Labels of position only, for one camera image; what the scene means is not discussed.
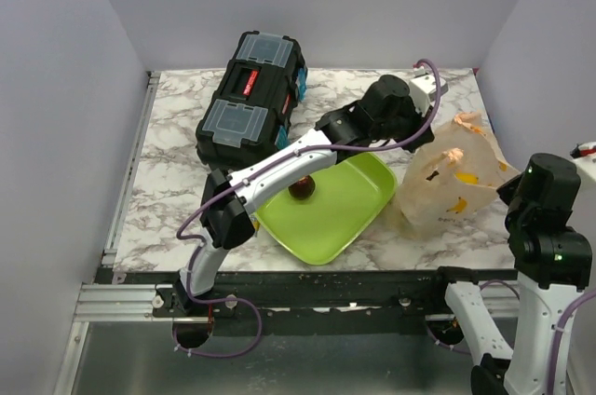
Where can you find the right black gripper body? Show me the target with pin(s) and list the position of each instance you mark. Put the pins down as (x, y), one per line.
(512, 195)

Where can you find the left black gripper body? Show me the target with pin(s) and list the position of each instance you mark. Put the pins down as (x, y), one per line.
(404, 123)

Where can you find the translucent orange plastic bag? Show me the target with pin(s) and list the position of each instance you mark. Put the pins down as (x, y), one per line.
(429, 198)

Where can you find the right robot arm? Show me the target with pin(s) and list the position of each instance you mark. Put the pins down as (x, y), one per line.
(553, 264)

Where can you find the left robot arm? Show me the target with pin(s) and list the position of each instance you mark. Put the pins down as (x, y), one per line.
(391, 114)

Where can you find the fake yellow banana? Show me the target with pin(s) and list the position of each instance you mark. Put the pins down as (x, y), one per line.
(468, 178)

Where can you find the dark red fake apple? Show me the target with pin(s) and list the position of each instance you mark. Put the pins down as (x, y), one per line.
(303, 188)

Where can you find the green plastic tray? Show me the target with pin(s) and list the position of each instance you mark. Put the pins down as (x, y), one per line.
(346, 199)

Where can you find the black plastic toolbox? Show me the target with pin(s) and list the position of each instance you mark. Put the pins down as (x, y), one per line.
(249, 115)

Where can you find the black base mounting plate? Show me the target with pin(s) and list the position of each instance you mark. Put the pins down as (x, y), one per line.
(305, 303)

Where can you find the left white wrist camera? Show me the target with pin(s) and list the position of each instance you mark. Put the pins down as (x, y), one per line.
(423, 90)

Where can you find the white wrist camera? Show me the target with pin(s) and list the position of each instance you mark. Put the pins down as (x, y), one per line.
(584, 155)
(423, 90)

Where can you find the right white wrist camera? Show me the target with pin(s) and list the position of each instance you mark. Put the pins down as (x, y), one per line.
(584, 155)

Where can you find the aluminium extrusion rail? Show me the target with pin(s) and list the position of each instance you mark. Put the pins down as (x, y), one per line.
(114, 303)

